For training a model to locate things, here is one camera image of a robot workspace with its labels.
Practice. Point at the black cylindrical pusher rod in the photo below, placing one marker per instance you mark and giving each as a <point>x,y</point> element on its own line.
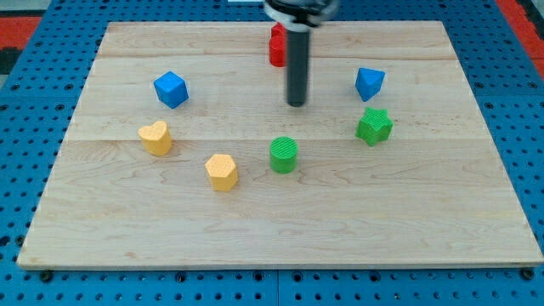
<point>297,67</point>

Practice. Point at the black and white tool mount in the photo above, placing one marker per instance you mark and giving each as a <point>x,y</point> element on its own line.
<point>301,15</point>

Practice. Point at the green star block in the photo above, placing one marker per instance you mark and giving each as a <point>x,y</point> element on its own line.
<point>374,126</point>

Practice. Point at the red block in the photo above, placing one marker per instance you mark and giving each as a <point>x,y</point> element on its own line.
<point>277,45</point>

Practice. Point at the blue triangle block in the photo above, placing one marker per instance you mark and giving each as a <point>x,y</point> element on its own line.
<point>369,82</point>

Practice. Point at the green cylinder block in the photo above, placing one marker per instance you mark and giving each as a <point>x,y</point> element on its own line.
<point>283,154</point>

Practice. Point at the blue cube block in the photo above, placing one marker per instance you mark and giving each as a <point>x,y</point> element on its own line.
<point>171,89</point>

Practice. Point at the yellow hexagon block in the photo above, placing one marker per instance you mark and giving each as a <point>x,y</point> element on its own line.
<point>222,172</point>

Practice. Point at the wooden board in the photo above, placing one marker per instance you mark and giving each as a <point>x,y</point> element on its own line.
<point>434,195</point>

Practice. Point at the yellow heart block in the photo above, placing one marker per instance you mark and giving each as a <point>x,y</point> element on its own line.
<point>156,138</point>

